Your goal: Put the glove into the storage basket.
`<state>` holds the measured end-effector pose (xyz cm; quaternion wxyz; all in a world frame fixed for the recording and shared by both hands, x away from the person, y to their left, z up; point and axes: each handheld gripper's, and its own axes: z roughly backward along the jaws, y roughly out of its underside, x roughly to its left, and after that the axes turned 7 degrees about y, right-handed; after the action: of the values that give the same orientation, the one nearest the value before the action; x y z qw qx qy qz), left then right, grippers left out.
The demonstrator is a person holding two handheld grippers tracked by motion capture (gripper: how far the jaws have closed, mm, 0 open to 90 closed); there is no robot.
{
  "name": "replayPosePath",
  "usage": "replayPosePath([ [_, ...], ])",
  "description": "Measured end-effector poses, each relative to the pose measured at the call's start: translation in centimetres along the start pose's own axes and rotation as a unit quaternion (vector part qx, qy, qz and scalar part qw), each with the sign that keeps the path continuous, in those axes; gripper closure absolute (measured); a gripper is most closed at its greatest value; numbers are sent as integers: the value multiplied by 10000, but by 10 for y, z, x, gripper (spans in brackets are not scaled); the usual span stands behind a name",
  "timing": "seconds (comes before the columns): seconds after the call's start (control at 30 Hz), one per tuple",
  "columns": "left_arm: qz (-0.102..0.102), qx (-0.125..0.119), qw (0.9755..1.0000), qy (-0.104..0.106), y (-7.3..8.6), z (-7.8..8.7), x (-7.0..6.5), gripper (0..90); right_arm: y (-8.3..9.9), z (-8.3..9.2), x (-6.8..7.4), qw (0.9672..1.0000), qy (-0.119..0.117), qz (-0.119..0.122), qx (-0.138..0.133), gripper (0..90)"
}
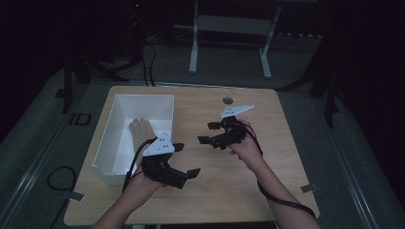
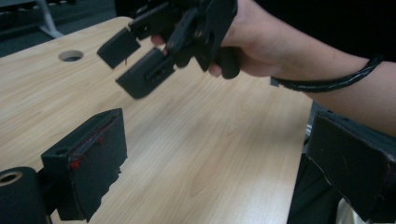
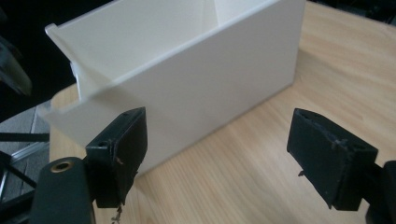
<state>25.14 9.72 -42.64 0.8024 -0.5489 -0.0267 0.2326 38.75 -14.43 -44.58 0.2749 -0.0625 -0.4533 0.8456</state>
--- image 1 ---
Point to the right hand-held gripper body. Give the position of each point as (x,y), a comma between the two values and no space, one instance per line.
(232,127)

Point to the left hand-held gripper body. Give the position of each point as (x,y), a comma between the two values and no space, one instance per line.
(162,162)

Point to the beige glove with ribbed cuff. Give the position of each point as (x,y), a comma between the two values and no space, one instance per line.
(142,132)

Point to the white plastic box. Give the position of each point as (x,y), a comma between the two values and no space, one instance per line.
(127,140)

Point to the person's right hand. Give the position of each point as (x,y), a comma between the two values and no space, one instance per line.
(248,151)

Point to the person's left hand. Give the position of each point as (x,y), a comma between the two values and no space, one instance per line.
(140,187)

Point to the grey table grommet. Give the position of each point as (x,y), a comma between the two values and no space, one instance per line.
(227,100)

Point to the metal floor strip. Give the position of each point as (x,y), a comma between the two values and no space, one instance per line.
(207,86)

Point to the grey tape piece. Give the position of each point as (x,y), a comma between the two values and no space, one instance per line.
(309,188)
(76,196)

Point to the black floor tape marking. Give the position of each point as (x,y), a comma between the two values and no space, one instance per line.
(80,119)

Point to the white metal stand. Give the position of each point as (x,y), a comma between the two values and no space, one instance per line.
(230,25)

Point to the black tripod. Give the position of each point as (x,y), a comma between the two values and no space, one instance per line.
(79,73)
(328,86)

